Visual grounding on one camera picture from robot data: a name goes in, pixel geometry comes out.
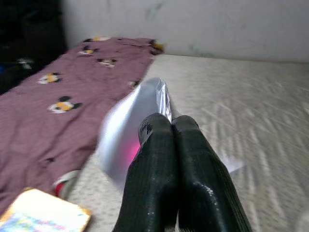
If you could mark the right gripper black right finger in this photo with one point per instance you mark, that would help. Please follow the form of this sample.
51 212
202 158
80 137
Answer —
207 183

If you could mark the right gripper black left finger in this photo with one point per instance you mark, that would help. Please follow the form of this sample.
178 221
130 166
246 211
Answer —
154 174

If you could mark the white plastic packet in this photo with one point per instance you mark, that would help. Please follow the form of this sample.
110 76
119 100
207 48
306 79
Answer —
123 135

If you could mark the colourful children's book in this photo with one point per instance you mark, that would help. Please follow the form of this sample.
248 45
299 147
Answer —
43 212

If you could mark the purple cartoon mouse blanket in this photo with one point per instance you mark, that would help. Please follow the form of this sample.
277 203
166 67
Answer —
60 101

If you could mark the white quilted mattress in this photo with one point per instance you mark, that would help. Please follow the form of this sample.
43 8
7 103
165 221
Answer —
229 108

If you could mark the black fabric bag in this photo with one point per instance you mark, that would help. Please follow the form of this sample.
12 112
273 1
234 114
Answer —
24 36

